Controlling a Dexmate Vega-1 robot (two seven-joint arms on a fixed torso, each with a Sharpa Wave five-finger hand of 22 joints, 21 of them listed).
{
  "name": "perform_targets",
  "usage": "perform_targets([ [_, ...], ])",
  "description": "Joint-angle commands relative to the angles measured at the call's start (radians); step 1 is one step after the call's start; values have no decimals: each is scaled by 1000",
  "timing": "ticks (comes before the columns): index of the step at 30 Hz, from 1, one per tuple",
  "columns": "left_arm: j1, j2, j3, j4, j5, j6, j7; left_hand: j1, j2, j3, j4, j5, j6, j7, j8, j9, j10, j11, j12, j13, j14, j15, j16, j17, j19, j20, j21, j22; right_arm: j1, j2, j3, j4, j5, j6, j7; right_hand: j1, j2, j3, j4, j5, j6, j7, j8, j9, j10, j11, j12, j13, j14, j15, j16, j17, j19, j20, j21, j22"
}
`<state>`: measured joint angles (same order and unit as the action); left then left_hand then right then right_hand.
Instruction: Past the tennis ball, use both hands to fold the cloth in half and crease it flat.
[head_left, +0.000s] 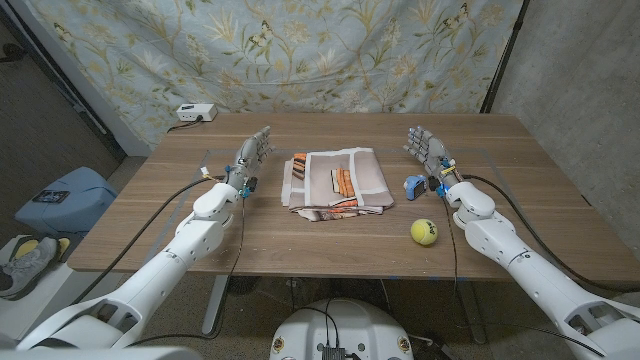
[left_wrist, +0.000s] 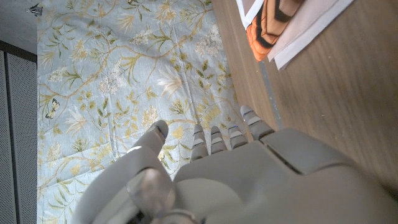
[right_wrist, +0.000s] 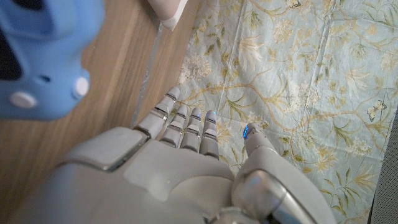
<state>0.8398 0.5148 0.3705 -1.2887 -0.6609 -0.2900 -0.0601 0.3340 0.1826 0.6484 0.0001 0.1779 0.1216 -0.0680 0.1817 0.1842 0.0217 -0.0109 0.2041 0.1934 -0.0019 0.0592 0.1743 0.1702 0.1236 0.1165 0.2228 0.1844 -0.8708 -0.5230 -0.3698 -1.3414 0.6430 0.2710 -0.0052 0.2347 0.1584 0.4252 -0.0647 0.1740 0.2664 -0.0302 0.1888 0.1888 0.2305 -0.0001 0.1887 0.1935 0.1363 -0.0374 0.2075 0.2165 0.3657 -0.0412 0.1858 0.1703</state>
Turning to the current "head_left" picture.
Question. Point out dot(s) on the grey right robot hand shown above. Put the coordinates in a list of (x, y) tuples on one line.
[(430, 152)]

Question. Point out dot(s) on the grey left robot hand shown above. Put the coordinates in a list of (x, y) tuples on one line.
[(245, 167)]

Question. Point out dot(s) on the beige cloth with orange stripes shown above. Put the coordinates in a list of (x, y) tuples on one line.
[(370, 180)]

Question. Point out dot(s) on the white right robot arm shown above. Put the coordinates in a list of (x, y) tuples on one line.
[(535, 275)]

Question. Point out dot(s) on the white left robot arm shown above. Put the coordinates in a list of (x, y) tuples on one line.
[(165, 265)]

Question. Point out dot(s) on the yellow tennis ball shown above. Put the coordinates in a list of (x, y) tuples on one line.
[(424, 232)]

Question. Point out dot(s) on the white power box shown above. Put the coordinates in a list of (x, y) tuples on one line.
[(197, 111)]

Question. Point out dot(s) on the black backdrop stand pole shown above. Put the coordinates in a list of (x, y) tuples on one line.
[(112, 145), (505, 56)]

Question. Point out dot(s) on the grey metal table leg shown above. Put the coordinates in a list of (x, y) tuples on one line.
[(215, 305), (472, 312)]

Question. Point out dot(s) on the floral printed backdrop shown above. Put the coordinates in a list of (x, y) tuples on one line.
[(325, 50)]

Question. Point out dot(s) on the blue plastic bin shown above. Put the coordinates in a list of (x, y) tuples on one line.
[(75, 210)]

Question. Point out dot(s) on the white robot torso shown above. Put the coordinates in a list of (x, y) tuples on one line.
[(345, 325)]

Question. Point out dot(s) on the grey sneaker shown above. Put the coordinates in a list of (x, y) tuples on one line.
[(30, 267)]

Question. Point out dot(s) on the small blue toy camera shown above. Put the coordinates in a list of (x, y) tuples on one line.
[(414, 188)]

